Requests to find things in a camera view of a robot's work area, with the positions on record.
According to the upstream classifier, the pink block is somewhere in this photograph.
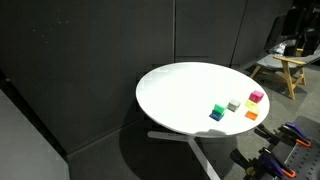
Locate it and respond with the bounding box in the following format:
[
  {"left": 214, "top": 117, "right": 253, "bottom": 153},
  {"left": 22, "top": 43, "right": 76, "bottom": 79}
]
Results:
[{"left": 249, "top": 90, "right": 264, "bottom": 103}]

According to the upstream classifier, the grey block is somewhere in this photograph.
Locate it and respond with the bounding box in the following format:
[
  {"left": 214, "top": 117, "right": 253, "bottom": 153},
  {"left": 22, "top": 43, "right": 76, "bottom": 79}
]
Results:
[{"left": 227, "top": 99, "right": 241, "bottom": 112}]

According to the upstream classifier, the green block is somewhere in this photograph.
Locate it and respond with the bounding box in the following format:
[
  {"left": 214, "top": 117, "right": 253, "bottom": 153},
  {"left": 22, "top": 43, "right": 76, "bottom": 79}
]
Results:
[{"left": 213, "top": 104, "right": 226, "bottom": 115}]

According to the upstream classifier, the purple clamp upper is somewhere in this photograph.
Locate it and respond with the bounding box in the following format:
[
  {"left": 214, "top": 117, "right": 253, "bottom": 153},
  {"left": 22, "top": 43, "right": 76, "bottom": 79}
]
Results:
[{"left": 254, "top": 122, "right": 311, "bottom": 147}]

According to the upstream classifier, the blue block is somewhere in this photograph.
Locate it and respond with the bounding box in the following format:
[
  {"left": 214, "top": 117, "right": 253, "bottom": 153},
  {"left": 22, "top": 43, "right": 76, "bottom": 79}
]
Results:
[{"left": 210, "top": 111, "right": 223, "bottom": 121}]

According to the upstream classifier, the wooden armchair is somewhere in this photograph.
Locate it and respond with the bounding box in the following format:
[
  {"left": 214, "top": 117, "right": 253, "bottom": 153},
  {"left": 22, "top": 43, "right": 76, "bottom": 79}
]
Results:
[{"left": 249, "top": 46, "right": 320, "bottom": 101}]

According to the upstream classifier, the yellow-green block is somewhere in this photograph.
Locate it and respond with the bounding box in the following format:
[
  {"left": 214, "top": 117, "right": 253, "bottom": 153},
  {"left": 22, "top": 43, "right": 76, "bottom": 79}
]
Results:
[{"left": 245, "top": 100, "right": 259, "bottom": 113}]

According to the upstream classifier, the orange block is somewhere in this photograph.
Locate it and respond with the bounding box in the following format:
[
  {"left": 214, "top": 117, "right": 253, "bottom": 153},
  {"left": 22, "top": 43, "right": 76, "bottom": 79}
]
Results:
[{"left": 245, "top": 111, "right": 258, "bottom": 120}]

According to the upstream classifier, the purple clamp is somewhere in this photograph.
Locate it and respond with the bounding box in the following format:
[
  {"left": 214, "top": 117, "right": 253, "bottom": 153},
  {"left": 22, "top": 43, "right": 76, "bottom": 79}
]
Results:
[
  {"left": 230, "top": 148, "right": 296, "bottom": 180},
  {"left": 254, "top": 122, "right": 311, "bottom": 147}
]

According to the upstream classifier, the purple clamp lower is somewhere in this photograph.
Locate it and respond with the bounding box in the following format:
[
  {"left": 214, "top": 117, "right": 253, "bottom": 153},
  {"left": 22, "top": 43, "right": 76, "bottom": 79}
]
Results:
[{"left": 230, "top": 148, "right": 296, "bottom": 180}]

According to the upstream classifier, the round white table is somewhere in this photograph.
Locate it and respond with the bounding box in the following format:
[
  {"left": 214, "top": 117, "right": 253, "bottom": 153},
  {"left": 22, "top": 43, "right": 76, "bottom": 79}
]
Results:
[{"left": 136, "top": 62, "right": 270, "bottom": 180}]

